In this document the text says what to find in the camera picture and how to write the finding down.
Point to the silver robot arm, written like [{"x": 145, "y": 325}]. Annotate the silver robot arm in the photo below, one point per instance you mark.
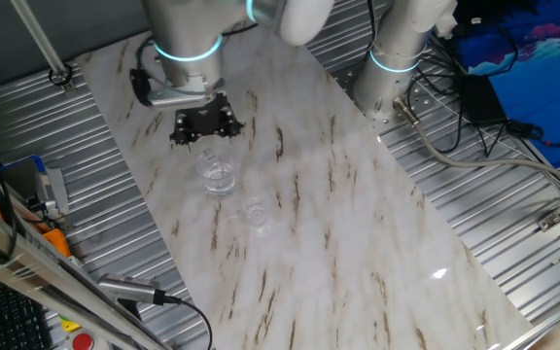
[{"x": 187, "y": 29}]

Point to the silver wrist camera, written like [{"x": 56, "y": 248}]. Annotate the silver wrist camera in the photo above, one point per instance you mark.
[{"x": 183, "y": 98}]

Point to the grey box red button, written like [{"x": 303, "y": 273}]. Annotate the grey box red button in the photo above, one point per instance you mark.
[{"x": 83, "y": 341}]

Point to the aluminium table edge rail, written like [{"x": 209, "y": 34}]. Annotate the aluminium table edge rail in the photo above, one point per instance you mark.
[{"x": 552, "y": 318}]

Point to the black power adapter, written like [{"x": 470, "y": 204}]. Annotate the black power adapter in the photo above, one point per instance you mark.
[{"x": 481, "y": 99}]

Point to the glass mug with water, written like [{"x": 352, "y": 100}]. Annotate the glass mug with water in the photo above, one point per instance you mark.
[{"x": 219, "y": 182}]

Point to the aluminium slanted pole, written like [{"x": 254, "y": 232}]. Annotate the aluminium slanted pole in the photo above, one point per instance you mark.
[{"x": 37, "y": 34}]

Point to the aluminium frame beam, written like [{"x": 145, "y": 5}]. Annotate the aluminium frame beam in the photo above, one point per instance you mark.
[{"x": 27, "y": 265}]

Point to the marble pattern table sheet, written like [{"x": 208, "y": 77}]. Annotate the marble pattern table sheet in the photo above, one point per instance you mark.
[{"x": 333, "y": 219}]

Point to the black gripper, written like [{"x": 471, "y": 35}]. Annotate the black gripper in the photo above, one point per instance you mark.
[{"x": 204, "y": 119}]

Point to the orange box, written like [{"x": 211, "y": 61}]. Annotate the orange box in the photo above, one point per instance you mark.
[{"x": 57, "y": 241}]

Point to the small empty glass cup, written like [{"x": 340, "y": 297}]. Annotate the small empty glass cup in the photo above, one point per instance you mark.
[{"x": 255, "y": 216}]

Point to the blue printed poster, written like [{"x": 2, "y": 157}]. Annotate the blue printed poster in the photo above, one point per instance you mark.
[{"x": 542, "y": 87}]

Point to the silver ribbed camera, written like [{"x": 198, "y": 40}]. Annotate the silver ribbed camera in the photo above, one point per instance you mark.
[{"x": 124, "y": 288}]

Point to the black keyboard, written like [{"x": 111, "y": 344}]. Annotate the black keyboard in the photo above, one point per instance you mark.
[{"x": 3, "y": 321}]

